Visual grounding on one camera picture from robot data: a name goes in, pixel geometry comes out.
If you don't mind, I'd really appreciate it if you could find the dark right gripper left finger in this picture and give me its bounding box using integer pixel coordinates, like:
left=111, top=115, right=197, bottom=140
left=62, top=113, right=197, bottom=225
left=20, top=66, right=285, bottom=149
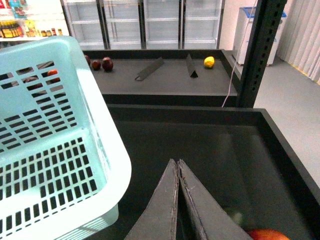
left=125, top=159, right=179, bottom=240

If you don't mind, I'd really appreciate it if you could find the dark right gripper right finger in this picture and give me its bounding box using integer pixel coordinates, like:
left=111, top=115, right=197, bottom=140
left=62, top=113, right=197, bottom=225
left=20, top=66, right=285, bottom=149
left=177, top=159, right=251, bottom=240

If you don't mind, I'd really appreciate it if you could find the light blue plastic basket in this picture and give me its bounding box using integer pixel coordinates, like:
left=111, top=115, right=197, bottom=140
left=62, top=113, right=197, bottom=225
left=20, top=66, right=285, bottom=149
left=0, top=36, right=132, bottom=240

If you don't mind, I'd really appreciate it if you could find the dark red apple right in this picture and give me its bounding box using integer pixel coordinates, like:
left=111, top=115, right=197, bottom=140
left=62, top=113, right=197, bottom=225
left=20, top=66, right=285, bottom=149
left=102, top=57, right=114, bottom=72

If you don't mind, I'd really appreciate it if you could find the dark red apple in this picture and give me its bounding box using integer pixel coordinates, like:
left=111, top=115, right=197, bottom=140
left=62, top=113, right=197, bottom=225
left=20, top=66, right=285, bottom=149
left=84, top=54, right=91, bottom=66
left=102, top=57, right=114, bottom=72

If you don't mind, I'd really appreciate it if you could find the dark red apple back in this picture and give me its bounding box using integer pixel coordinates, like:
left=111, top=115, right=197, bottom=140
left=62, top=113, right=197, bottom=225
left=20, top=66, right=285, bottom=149
left=84, top=54, right=91, bottom=66

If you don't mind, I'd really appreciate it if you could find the red orange mango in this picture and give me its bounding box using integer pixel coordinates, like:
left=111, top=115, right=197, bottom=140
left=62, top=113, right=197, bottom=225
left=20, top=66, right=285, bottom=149
left=246, top=229, right=290, bottom=240

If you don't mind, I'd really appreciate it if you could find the black near display tray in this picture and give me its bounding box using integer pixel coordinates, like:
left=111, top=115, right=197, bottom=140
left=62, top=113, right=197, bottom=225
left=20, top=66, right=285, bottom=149
left=92, top=104, right=320, bottom=240

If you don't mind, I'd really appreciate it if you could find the black display tray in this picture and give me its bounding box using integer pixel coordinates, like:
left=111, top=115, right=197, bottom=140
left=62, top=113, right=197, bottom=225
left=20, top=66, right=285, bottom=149
left=83, top=49, right=241, bottom=108
left=92, top=104, right=320, bottom=240

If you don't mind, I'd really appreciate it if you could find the black far display tray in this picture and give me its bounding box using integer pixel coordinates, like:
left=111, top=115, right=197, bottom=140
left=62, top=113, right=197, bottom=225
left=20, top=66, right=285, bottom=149
left=83, top=49, right=241, bottom=108

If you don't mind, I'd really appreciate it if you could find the triangular black metal divider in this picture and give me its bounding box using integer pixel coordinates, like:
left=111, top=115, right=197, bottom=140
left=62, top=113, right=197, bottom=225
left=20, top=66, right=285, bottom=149
left=186, top=54, right=198, bottom=79

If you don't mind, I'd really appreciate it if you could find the flat black metal divider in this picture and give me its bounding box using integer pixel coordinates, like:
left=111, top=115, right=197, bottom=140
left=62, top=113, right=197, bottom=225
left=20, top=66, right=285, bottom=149
left=134, top=57, right=164, bottom=82

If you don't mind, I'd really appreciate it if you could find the yellow lemon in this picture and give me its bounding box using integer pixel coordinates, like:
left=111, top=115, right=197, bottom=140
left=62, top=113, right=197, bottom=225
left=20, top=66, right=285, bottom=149
left=203, top=56, right=215, bottom=69

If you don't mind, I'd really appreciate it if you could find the small dark red fruit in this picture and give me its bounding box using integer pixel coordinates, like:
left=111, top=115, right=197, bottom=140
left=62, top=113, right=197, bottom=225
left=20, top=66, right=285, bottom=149
left=91, top=59, right=101, bottom=71

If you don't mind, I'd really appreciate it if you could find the orange red fruit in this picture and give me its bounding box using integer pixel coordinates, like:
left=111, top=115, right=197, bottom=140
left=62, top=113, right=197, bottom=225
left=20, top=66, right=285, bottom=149
left=47, top=69, right=60, bottom=83

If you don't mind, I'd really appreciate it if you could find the dark plum front left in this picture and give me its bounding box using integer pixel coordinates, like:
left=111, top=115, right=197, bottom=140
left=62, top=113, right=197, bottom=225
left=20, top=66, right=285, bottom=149
left=22, top=76, right=39, bottom=83

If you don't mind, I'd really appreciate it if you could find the glass door display fridge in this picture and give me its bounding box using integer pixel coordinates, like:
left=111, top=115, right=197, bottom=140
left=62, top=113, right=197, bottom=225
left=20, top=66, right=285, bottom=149
left=60, top=0, right=225, bottom=51

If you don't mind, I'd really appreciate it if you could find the white chest freezer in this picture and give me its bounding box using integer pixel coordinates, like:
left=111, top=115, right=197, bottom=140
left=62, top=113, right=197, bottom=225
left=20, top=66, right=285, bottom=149
left=232, top=6, right=288, bottom=67

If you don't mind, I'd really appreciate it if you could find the shelf with bottled goods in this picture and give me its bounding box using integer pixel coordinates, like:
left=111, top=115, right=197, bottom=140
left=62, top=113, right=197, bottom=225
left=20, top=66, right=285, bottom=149
left=0, top=0, right=70, bottom=49

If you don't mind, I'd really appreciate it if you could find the pink white cable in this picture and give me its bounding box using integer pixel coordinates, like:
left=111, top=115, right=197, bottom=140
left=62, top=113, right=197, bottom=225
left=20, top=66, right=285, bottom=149
left=221, top=0, right=258, bottom=108

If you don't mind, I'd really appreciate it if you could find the black perforated metal post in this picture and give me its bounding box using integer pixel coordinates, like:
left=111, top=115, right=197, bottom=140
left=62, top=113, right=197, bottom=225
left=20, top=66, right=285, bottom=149
left=236, top=0, right=287, bottom=108

